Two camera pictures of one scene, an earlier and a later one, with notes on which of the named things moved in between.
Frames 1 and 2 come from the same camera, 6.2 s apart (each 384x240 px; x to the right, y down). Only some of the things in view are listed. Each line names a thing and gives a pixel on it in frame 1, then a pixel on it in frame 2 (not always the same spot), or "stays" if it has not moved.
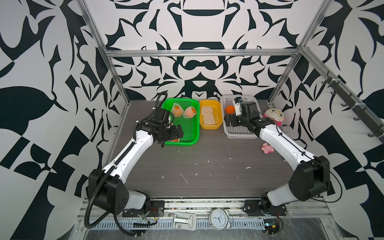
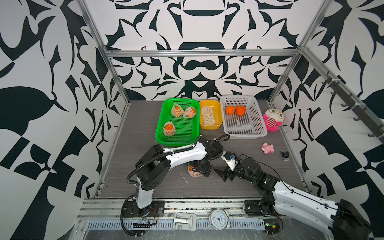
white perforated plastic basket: [239, 131] stays
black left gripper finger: [180, 132] → [206, 172]
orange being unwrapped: [230, 109] stays
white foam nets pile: [209, 119] stays
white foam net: [207, 111] stays
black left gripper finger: [167, 139] → [194, 164]
